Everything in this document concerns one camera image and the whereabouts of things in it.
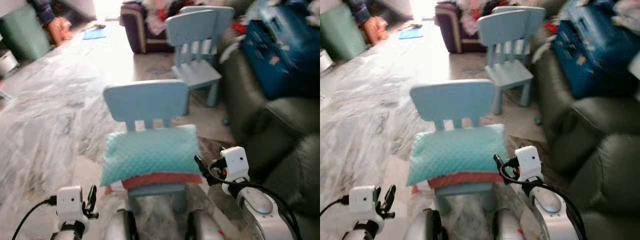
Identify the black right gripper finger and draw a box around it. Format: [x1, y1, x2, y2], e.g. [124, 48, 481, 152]
[194, 154, 210, 178]
[492, 153, 507, 177]

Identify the teal dotted minky pillow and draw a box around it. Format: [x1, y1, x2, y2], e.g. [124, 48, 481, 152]
[99, 124, 202, 187]
[406, 124, 508, 187]

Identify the green leather sofa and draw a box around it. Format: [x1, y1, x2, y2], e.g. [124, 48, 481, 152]
[530, 30, 640, 240]
[220, 35, 321, 240]

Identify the silver left robot leg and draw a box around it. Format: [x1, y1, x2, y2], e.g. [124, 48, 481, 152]
[402, 209, 441, 240]
[102, 209, 138, 240]

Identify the silver robot leg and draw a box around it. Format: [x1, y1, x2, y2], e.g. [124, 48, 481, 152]
[187, 210, 226, 240]
[102, 209, 138, 240]
[492, 209, 526, 240]
[402, 209, 441, 240]

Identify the red seat cushion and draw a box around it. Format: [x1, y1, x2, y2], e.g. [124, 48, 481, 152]
[104, 171, 203, 195]
[411, 171, 506, 195]

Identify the silver right robot leg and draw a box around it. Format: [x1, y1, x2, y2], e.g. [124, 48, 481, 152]
[492, 209, 526, 240]
[187, 210, 226, 240]

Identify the light blue plastic child chair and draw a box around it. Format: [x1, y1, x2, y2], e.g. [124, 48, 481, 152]
[477, 9, 535, 116]
[492, 5, 547, 51]
[102, 79, 192, 216]
[180, 5, 236, 56]
[409, 79, 497, 216]
[165, 9, 223, 108]

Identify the dark blue suitcase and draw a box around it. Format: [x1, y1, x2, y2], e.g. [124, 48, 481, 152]
[241, 2, 321, 100]
[552, 2, 640, 100]

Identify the purple armchair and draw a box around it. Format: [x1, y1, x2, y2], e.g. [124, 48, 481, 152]
[120, 1, 176, 55]
[435, 1, 488, 55]

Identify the pile of clothes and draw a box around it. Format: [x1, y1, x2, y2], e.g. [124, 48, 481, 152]
[141, 0, 211, 23]
[457, 0, 521, 36]

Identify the orange bag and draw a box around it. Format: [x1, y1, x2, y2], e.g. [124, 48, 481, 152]
[47, 16, 73, 46]
[361, 16, 390, 46]

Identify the green bin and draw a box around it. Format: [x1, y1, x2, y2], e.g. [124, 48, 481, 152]
[0, 5, 52, 62]
[320, 4, 367, 62]

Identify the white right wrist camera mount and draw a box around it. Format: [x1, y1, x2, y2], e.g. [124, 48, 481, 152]
[515, 145, 543, 182]
[220, 146, 250, 183]

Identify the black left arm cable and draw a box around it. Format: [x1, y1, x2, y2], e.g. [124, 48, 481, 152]
[11, 197, 58, 240]
[320, 197, 351, 221]

